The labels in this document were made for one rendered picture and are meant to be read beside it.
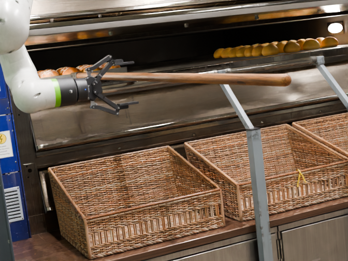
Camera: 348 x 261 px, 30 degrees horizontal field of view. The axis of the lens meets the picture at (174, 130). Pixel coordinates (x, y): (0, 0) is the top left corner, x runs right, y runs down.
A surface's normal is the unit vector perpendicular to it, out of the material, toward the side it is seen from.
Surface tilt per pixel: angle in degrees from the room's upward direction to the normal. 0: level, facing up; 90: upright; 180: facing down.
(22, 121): 90
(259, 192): 90
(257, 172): 90
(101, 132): 70
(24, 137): 90
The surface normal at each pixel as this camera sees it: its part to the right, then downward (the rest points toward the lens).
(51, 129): 0.34, -0.26
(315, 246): 0.41, 0.11
